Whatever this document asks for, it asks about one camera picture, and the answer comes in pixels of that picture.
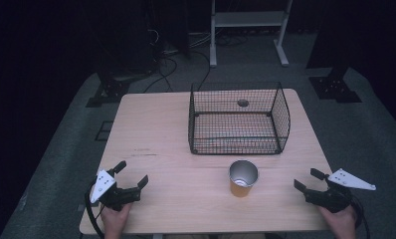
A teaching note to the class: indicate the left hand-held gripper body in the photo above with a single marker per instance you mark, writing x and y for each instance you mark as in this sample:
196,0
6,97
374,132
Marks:
118,195

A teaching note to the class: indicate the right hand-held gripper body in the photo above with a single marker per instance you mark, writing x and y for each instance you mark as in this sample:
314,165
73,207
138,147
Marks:
332,197

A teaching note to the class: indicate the metal cup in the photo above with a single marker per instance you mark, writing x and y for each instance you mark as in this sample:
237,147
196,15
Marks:
242,181

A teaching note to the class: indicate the person's left hand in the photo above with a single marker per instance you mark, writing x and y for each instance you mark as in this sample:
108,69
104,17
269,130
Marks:
114,219

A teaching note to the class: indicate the person's right hand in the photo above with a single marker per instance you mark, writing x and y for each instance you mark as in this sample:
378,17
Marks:
340,222

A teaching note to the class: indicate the black stand base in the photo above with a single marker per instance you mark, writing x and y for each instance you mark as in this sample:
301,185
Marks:
110,91
335,89

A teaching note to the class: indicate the dark round table grommet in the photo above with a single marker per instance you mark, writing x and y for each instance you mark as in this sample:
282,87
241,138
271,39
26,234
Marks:
242,102

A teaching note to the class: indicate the white metal desk frame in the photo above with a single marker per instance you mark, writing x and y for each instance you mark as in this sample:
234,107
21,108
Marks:
249,19

